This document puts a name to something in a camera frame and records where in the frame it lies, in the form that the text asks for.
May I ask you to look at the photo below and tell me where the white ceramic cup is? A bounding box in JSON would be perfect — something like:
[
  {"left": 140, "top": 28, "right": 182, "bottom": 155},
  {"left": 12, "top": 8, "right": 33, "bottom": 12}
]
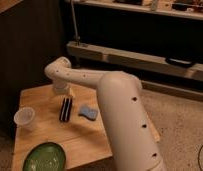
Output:
[{"left": 14, "top": 107, "right": 36, "bottom": 131}]

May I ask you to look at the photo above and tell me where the metal shelf beam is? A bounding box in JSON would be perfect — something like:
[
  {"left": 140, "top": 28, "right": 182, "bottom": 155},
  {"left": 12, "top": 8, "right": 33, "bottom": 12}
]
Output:
[{"left": 66, "top": 41, "right": 203, "bottom": 81}]

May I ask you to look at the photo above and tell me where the black handle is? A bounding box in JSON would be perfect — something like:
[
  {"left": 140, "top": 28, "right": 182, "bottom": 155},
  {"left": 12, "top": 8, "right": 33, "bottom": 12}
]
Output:
[{"left": 165, "top": 58, "right": 196, "bottom": 68}]

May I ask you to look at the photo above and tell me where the green bowl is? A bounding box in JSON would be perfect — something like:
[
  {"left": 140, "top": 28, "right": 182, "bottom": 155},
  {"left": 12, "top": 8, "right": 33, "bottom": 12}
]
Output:
[{"left": 22, "top": 142, "right": 66, "bottom": 171}]

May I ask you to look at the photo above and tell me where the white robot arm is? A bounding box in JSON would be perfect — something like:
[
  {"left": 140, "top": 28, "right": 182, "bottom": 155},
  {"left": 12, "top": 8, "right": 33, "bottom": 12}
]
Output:
[{"left": 44, "top": 57, "right": 166, "bottom": 171}]

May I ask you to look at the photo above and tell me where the wooden table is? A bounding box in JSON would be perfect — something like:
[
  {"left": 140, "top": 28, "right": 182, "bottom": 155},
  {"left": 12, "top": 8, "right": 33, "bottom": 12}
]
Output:
[{"left": 11, "top": 70, "right": 162, "bottom": 171}]

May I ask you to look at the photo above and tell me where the blue sponge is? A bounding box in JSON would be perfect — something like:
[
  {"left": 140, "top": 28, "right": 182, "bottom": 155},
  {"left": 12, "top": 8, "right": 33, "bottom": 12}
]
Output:
[{"left": 79, "top": 105, "right": 98, "bottom": 121}]

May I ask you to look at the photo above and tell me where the metal vertical pole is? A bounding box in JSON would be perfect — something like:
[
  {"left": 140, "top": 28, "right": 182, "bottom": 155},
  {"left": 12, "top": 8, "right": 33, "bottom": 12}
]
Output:
[{"left": 70, "top": 0, "right": 80, "bottom": 45}]

